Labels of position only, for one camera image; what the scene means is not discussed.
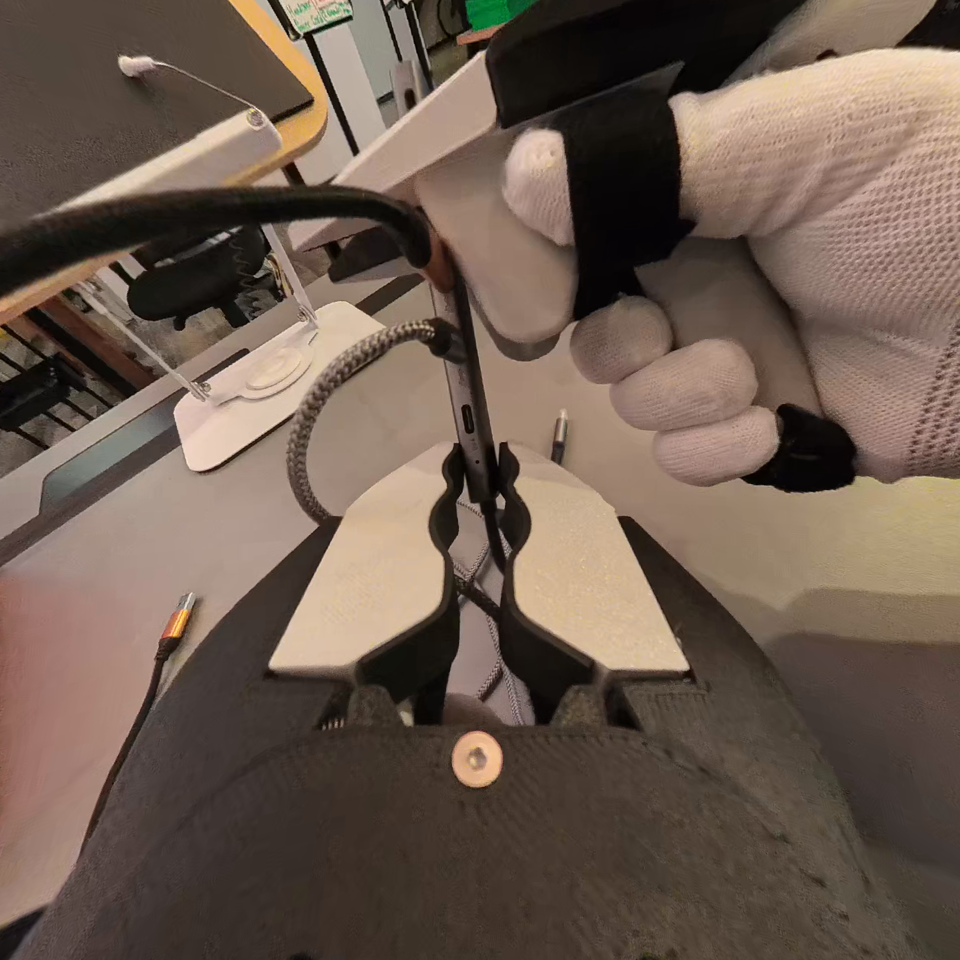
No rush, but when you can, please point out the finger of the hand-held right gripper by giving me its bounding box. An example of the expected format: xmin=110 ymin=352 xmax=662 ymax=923
xmin=285 ymin=57 xmax=511 ymax=286

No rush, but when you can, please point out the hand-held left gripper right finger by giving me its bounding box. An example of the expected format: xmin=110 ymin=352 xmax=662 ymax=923
xmin=495 ymin=443 xmax=691 ymax=699

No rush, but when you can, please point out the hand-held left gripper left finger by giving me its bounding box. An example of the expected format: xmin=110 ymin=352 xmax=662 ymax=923
xmin=270 ymin=443 xmax=459 ymax=706

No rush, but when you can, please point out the grey usb hub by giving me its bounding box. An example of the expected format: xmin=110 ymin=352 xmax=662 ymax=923
xmin=438 ymin=278 xmax=519 ymax=579

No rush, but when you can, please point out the black cable with orange plug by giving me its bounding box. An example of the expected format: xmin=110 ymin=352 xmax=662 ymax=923
xmin=0 ymin=188 xmax=454 ymax=301
xmin=83 ymin=590 xmax=201 ymax=856

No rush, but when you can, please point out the person's right hand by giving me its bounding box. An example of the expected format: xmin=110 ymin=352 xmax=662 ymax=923
xmin=503 ymin=45 xmax=960 ymax=489

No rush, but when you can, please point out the black office chair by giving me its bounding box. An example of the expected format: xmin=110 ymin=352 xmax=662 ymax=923
xmin=128 ymin=233 xmax=294 ymax=331

